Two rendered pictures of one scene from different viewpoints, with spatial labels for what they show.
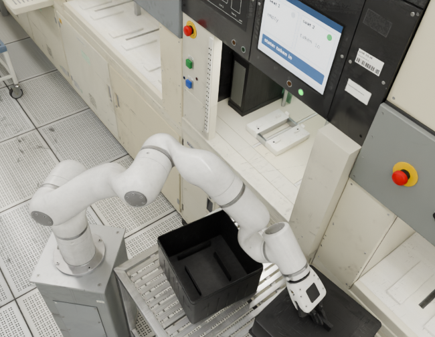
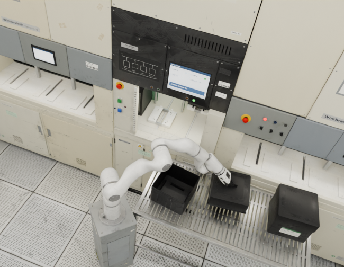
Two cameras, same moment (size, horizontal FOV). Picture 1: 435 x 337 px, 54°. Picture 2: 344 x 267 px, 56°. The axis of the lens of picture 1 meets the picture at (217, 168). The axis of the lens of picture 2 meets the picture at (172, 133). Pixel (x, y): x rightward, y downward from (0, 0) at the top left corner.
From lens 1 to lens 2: 1.20 m
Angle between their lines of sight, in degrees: 25
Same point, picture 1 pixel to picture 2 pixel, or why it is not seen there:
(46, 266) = (101, 227)
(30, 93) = not seen: outside the picture
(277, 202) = not seen: hidden behind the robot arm
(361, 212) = (229, 138)
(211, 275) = (175, 193)
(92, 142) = (28, 165)
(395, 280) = (243, 159)
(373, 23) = (223, 72)
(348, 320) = (240, 180)
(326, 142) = (213, 116)
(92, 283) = (129, 222)
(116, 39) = (40, 97)
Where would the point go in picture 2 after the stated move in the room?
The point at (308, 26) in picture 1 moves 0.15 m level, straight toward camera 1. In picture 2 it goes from (193, 76) to (202, 90)
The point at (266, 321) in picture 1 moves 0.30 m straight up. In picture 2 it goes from (215, 195) to (224, 170)
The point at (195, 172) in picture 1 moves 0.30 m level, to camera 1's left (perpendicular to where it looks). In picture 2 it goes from (185, 147) to (141, 162)
